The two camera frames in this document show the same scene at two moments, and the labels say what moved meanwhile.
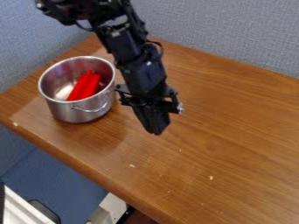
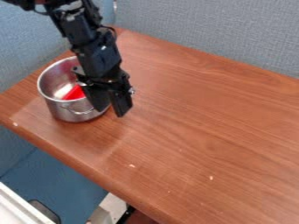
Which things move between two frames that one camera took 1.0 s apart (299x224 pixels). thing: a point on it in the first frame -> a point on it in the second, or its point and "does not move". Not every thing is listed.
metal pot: (58, 79) does not move
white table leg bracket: (108, 211) does not move
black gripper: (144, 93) -> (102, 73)
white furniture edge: (20, 212) does not move
